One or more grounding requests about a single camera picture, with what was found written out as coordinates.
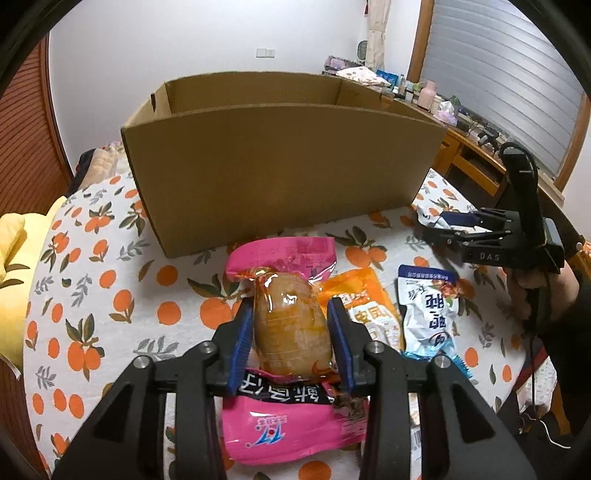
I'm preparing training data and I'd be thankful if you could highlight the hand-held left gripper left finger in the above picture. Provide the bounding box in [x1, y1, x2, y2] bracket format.
[53, 298, 254, 480]

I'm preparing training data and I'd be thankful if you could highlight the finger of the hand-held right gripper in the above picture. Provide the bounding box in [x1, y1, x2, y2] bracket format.
[440, 208, 511, 232]
[421, 225, 511, 254]

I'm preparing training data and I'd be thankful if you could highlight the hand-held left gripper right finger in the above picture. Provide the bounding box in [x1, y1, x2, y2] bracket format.
[327, 298, 539, 480]

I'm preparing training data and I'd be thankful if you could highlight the pink snack packet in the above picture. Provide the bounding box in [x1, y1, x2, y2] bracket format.
[222, 236, 370, 464]

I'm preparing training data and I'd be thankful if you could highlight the brown cardboard box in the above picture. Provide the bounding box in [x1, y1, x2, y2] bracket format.
[121, 71, 448, 259]

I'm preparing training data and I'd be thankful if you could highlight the person's right forearm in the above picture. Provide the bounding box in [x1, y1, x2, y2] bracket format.
[538, 265, 591, 352]

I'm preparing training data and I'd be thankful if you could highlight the person's right hand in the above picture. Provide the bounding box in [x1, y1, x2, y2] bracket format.
[505, 268, 536, 329]

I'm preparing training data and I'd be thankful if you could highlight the orange snack packet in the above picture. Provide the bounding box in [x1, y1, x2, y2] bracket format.
[320, 267, 407, 354]

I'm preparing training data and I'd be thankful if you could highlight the wooden desk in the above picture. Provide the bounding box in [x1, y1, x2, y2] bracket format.
[379, 88, 568, 209]

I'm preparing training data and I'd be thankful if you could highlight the white and blue snack packet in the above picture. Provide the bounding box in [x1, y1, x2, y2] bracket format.
[397, 264, 460, 358]

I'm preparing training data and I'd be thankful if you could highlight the teal foil wrapper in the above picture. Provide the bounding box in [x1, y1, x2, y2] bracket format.
[402, 350, 472, 380]

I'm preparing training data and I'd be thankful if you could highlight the pink bottle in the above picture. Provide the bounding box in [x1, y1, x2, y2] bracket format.
[418, 80, 438, 112]

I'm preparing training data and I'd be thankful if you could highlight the orange print bed sheet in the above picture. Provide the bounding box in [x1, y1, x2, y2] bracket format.
[21, 167, 559, 480]

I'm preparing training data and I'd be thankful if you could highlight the grey window blind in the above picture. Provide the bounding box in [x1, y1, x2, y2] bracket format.
[419, 0, 588, 178]

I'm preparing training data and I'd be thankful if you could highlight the floral cloth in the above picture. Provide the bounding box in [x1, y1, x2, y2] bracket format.
[336, 65, 391, 88]

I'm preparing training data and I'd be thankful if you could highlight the cream curtain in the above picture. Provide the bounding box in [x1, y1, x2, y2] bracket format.
[367, 0, 389, 75]

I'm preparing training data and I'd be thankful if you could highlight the yellow plush pillow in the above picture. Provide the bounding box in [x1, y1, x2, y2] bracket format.
[0, 196, 69, 366]

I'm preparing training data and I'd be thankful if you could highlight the beige quilted garment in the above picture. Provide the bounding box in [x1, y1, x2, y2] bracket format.
[69, 145, 129, 191]

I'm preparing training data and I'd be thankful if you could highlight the wooden louvered wardrobe door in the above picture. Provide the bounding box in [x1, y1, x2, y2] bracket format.
[0, 37, 75, 217]

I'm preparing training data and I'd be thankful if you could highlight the black cable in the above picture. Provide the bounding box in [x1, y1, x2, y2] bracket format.
[524, 330, 546, 409]

